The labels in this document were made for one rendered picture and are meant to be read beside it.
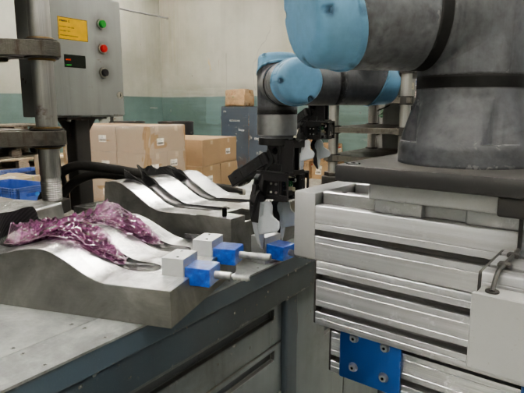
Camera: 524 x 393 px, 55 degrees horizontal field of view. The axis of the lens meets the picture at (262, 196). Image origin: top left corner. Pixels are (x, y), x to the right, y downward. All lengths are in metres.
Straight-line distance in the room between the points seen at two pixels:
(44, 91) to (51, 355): 1.00
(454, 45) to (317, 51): 0.14
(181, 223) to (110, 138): 4.17
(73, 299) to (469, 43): 0.62
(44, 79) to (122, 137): 3.54
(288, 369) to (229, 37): 8.30
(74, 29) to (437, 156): 1.43
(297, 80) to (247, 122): 7.51
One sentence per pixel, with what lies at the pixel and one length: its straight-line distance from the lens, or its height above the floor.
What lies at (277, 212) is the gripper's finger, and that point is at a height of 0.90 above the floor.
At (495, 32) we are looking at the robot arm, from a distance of 0.59.
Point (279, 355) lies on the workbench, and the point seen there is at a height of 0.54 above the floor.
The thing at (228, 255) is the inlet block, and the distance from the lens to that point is 0.84.
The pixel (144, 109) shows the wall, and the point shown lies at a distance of 9.98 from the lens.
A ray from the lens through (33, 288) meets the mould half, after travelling 0.84.
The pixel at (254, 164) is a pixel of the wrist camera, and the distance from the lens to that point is 0.97.
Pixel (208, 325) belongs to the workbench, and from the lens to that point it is 0.94.
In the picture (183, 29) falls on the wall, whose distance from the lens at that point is 9.98.
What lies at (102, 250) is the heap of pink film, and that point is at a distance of 0.83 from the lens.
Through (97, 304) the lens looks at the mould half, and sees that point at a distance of 0.78.
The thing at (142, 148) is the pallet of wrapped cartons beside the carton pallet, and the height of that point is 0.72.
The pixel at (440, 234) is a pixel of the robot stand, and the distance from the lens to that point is 0.59.
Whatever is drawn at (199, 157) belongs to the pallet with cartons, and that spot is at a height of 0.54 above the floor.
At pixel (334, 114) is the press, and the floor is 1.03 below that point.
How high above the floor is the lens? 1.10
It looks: 10 degrees down
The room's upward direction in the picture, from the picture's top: straight up
